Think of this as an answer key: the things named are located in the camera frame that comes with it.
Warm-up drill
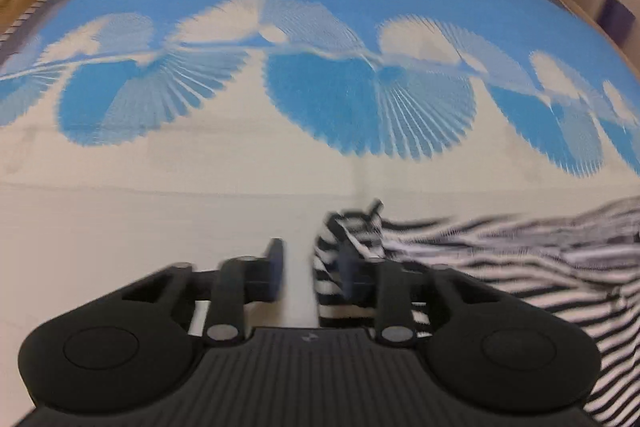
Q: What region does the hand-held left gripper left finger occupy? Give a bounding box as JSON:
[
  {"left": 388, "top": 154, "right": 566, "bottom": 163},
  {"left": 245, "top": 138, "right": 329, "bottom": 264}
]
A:
[{"left": 120, "top": 237, "right": 286, "bottom": 345}]

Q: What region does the purple rectangular object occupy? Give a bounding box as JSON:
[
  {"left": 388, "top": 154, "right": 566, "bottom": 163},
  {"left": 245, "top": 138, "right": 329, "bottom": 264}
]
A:
[{"left": 597, "top": 0, "right": 637, "bottom": 48}]

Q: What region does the blue white patterned blanket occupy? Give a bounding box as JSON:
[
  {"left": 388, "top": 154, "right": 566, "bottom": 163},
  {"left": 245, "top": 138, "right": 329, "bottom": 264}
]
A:
[{"left": 0, "top": 0, "right": 640, "bottom": 348}]

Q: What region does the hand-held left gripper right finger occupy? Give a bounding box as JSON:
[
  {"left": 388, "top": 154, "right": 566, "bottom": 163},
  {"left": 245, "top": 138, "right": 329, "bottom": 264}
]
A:
[{"left": 337, "top": 249, "right": 502, "bottom": 348}]

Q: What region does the black white striped shirt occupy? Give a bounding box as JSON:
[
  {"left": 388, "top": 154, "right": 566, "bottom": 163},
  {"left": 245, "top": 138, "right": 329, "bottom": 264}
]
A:
[{"left": 312, "top": 196, "right": 640, "bottom": 427}]

